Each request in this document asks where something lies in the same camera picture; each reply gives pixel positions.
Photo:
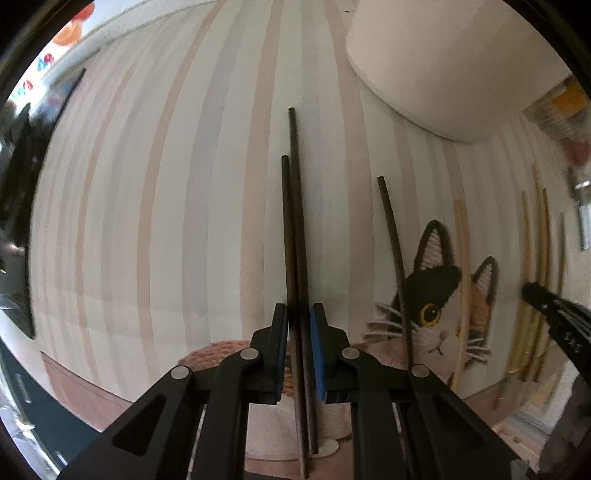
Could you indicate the striped cat print tablecloth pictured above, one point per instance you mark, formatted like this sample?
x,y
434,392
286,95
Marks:
x,y
161,207

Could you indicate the teal cabinet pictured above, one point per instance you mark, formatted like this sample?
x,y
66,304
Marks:
x,y
41,415

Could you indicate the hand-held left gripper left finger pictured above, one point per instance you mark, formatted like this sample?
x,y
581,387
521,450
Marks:
x,y
277,360

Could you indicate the dark wooden chopstick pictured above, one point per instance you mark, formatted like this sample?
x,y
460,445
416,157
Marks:
x,y
391,230
296,207
287,240

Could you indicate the cream utensil holder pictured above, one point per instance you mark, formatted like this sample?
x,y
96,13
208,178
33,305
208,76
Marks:
x,y
438,69

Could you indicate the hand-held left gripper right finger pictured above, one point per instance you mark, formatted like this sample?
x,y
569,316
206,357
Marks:
x,y
318,360

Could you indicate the black gas stove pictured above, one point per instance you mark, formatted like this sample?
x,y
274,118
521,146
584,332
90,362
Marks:
x,y
18,207

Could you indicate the clear plastic bag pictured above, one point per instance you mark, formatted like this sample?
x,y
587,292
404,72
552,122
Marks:
x,y
563,110

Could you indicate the silver metal object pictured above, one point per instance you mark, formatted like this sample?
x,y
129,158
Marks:
x,y
582,207

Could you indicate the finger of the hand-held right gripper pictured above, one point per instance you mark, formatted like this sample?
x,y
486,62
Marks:
x,y
563,327

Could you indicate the colourful blurred items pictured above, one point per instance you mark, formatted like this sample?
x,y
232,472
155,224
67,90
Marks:
x,y
55,41

